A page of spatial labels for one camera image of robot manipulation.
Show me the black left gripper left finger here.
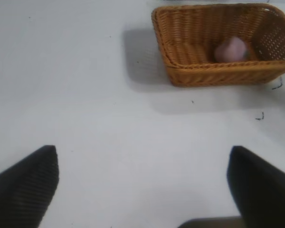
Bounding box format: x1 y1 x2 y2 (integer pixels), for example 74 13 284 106
0 145 60 228

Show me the brown wicker basket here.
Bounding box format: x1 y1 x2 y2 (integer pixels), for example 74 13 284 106
151 2 285 87

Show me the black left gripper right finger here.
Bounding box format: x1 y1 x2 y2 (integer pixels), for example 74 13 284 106
227 145 285 228

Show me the pink peach with green leaf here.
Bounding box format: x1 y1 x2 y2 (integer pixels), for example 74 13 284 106
214 37 249 63

